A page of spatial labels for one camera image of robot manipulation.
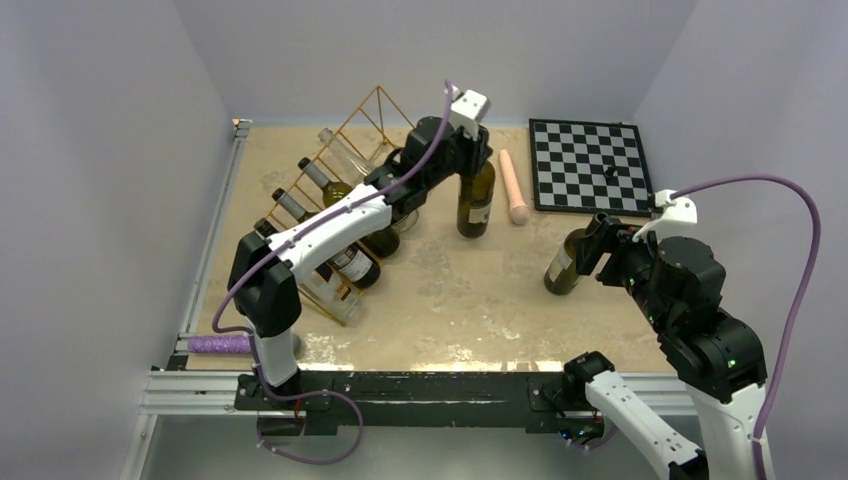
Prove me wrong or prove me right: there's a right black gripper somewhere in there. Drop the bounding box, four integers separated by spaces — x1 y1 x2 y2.
571 213 674 330

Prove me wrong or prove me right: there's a clear brown-tinted bottle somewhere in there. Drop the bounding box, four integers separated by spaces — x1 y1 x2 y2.
318 128 419 234

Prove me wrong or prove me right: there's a dark green wine bottle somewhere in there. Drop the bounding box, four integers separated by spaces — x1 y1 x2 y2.
271 188 381 289

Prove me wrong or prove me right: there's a clear glass liquor bottle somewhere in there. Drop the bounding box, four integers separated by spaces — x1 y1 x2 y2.
253 217 359 326

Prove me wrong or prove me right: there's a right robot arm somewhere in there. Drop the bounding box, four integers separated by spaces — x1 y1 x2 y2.
558 213 774 479

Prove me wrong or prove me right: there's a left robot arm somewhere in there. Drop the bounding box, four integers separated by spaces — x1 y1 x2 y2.
225 117 492 409

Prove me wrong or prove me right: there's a black white chessboard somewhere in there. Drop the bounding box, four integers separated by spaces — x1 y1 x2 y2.
528 118 654 218

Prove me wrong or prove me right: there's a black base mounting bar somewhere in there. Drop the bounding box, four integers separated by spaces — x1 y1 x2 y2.
234 371 613 444

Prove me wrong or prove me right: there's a purple glitter microphone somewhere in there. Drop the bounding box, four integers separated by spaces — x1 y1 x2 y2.
187 333 251 355

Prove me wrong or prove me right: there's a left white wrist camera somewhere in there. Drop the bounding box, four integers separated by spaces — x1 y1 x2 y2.
448 86 491 141

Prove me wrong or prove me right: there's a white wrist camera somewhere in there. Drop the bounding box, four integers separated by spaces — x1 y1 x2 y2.
448 86 491 141
632 189 698 243

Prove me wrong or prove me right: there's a pink cylindrical handle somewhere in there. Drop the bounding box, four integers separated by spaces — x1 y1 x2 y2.
498 149 530 226

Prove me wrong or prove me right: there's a gold wire wine rack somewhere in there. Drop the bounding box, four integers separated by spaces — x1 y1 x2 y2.
261 85 414 326

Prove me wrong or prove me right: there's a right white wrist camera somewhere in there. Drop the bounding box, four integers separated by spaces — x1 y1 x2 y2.
632 189 698 243

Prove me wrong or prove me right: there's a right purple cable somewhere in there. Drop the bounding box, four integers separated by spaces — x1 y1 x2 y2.
669 174 823 480

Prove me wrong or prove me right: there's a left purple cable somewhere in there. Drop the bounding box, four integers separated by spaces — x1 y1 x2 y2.
211 80 458 405

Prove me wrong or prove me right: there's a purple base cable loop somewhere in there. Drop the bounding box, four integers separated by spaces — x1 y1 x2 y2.
254 389 366 465

